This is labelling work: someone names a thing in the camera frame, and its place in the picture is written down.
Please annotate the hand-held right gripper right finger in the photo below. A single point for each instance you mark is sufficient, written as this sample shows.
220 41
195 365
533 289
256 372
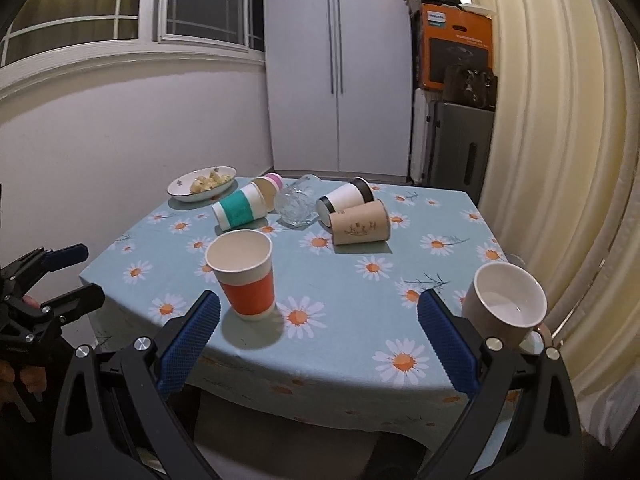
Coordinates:
447 345

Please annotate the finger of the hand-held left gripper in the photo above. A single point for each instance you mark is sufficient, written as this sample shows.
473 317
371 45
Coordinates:
65 255
75 304

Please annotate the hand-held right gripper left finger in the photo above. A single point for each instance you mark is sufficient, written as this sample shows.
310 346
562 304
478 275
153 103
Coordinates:
192 342

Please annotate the orange and white paper cup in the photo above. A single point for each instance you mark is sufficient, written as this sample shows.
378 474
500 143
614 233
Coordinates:
247 290

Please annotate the teal and white paper cup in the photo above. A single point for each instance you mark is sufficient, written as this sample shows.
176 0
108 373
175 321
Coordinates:
235 207

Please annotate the brown paper cup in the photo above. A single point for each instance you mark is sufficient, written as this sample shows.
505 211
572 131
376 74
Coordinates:
360 225

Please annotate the pink paper cup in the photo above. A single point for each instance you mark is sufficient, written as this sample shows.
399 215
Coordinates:
272 182

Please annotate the white and black paper cup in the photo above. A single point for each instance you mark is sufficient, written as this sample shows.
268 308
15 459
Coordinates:
342 197

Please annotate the person's left hand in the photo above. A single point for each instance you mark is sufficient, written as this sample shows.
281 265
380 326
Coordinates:
7 374

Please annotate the white ceramic mug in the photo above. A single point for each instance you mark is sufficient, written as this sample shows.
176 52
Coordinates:
505 300

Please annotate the white oval dish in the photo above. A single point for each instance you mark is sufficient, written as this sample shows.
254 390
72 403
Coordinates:
180 187

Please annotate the blue daisy tablecloth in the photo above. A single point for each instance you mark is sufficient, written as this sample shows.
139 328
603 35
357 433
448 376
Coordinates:
330 275

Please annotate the yellow food pieces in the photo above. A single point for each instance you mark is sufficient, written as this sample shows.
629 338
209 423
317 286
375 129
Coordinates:
210 181

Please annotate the clear glass mug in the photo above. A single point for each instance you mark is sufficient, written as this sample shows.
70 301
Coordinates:
295 205

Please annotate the grey suitcase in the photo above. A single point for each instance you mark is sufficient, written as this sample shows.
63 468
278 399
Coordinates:
457 145

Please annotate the white folded panel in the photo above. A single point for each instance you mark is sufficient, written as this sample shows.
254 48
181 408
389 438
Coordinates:
419 135

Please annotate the cream curtain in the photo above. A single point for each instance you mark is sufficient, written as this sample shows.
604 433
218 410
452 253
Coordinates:
550 135

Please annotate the white framed window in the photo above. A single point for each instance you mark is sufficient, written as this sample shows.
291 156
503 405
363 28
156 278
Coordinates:
150 10

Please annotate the brown handbag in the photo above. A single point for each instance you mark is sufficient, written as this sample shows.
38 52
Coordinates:
470 85

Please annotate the white wardrobe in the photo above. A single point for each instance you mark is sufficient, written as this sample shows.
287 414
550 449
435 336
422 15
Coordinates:
305 60

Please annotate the orange cardboard box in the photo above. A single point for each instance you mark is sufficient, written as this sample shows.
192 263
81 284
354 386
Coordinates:
455 35

